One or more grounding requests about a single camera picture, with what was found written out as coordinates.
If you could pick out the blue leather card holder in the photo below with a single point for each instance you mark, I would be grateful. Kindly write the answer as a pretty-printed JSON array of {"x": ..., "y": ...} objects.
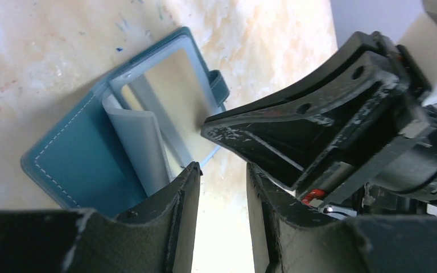
[{"x": 106, "y": 156}]

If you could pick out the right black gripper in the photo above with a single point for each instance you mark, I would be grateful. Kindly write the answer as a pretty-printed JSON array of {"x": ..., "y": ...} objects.
[{"x": 354, "y": 122}]

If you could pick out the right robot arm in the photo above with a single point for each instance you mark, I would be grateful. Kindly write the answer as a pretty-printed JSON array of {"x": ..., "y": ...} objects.
[{"x": 352, "y": 134}]

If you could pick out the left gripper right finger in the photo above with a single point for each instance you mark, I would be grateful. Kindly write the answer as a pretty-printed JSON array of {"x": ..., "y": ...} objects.
[{"x": 288, "y": 236}]

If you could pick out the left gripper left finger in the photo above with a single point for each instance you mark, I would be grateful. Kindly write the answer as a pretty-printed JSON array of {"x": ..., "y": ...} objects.
[{"x": 157, "y": 235}]

